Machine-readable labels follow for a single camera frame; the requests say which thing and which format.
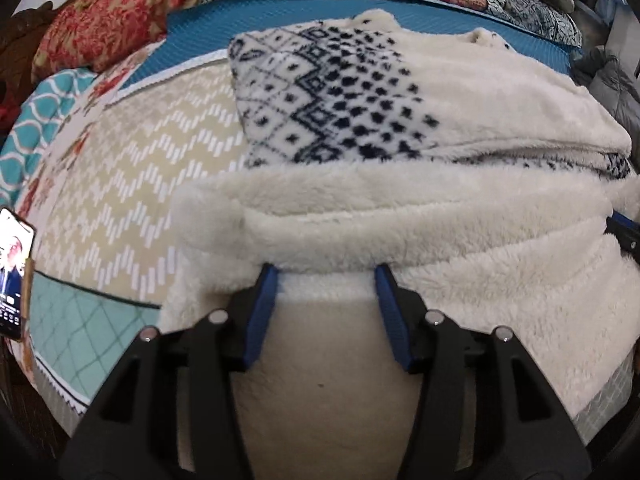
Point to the teal patterned pillow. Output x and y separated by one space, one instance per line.
35 125

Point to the grey down jacket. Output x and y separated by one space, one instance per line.
615 90

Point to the smartphone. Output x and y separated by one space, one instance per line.
12 270

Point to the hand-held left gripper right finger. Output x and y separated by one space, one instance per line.
395 310

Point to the dark wooden headboard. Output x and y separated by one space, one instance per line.
15 35

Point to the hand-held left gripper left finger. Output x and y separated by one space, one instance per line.
260 310

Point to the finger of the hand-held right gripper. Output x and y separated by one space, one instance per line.
629 237

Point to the white fleece patterned blanket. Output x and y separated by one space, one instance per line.
400 210

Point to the blue mat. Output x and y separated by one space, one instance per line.
300 10

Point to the beige zigzag bedsheet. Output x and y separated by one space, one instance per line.
150 160

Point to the red floral pillow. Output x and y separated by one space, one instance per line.
115 15

